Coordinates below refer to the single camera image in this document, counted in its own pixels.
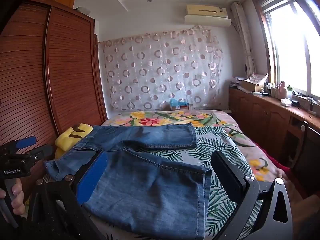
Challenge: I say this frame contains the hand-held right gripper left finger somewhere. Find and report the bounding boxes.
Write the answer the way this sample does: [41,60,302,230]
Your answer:
[26,151,108,240]

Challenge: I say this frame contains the printed paper sheet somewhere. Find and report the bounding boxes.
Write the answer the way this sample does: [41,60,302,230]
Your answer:
[250,73,269,82]

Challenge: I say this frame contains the red blanket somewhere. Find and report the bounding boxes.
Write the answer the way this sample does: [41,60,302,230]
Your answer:
[260,145,290,178]

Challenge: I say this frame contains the person's left hand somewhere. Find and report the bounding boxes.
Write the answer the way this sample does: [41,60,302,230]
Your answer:
[0,181,26,217]

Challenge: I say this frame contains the dark wooden chair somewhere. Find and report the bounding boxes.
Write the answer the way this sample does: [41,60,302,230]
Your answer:
[285,121,310,168]

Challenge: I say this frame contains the leaf print bedsheet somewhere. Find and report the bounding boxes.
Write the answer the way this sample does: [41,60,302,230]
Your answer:
[90,124,265,240]

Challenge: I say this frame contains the brown cardboard box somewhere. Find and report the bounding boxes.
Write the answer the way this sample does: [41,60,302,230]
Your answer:
[241,79,264,93]

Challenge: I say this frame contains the beige air conditioner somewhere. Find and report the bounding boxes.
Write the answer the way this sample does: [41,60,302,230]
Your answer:
[185,4,228,18]

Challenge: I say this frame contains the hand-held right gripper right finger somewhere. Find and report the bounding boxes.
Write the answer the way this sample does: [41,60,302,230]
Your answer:
[211,151,293,240]

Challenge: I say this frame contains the circle pattern sheer curtain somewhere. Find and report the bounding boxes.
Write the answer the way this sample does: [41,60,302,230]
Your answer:
[99,27,224,110]

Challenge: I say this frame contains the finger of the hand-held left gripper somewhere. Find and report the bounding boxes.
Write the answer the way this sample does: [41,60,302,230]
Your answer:
[23,144,54,161]
[15,136,37,151]

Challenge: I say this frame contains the slatted wooden wardrobe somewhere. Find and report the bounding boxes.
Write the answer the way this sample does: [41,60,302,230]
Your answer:
[0,0,108,188]

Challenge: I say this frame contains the floral blanket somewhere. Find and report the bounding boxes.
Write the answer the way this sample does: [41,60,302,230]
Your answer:
[101,110,285,188]

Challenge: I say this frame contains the wooden cabinet row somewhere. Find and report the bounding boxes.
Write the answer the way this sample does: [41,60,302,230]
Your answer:
[229,85,320,195]

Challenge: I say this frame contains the blue denim pants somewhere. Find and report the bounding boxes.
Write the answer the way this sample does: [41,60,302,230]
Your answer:
[44,122,213,239]

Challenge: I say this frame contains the yellow plush toy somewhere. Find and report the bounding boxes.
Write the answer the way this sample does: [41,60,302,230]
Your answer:
[54,123,93,159]

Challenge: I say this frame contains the bottles on counter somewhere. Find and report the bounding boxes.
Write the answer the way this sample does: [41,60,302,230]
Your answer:
[278,81,288,99]

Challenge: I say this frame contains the wooden framed window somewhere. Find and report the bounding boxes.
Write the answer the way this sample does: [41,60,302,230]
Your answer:
[252,0,320,100]

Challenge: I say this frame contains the beige patterned window drape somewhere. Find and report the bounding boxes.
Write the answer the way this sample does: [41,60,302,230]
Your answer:
[231,2,257,78]

